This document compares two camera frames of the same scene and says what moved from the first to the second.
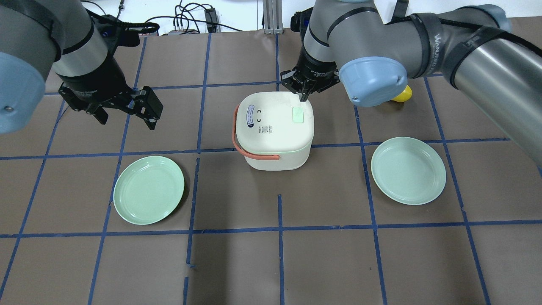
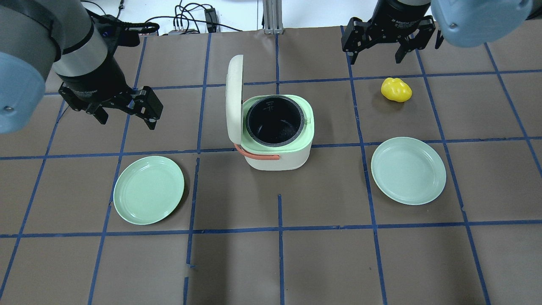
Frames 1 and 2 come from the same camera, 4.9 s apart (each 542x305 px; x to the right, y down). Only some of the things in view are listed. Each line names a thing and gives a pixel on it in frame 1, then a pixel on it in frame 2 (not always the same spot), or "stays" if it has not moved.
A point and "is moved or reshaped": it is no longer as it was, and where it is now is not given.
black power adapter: [211, 17] stays
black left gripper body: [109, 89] stays
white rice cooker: [274, 130] is moved or reshaped
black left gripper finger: [151, 122] stays
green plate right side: [409, 169] stays
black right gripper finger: [302, 97] -> [405, 47]
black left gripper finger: [101, 115] stays
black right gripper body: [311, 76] -> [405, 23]
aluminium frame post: [272, 16] stays
